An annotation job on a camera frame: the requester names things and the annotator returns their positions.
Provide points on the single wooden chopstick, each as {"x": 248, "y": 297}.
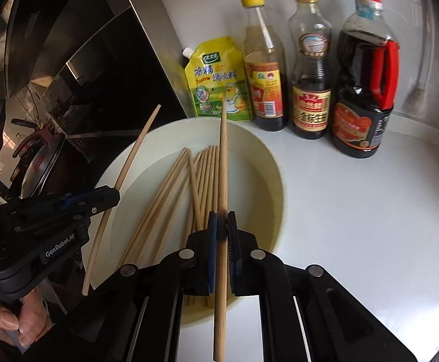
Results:
{"x": 223, "y": 181}
{"x": 136, "y": 151}

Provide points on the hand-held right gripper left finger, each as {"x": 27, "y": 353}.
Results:
{"x": 212, "y": 252}

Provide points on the white bowl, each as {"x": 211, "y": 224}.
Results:
{"x": 249, "y": 181}

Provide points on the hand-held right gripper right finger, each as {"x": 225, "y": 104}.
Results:
{"x": 234, "y": 252}

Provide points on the slim yellow-cap vinegar bottle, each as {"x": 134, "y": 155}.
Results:
{"x": 266, "y": 94}

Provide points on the person's left hand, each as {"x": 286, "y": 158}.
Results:
{"x": 4, "y": 316}

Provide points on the pile of wooden chopsticks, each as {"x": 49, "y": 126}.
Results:
{"x": 204, "y": 181}

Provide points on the yellow seasoning pouch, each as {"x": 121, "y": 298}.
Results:
{"x": 212, "y": 83}

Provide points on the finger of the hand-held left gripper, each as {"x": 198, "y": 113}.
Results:
{"x": 72, "y": 200}
{"x": 91, "y": 211}

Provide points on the metal pot with lid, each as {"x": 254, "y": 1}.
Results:
{"x": 42, "y": 166}

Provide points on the yellow-cap soy sauce bottle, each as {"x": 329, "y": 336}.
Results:
{"x": 310, "y": 109}

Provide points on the white hanging dish brush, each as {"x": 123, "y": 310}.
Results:
{"x": 415, "y": 98}

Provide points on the black range hood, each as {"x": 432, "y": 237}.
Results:
{"x": 110, "y": 45}

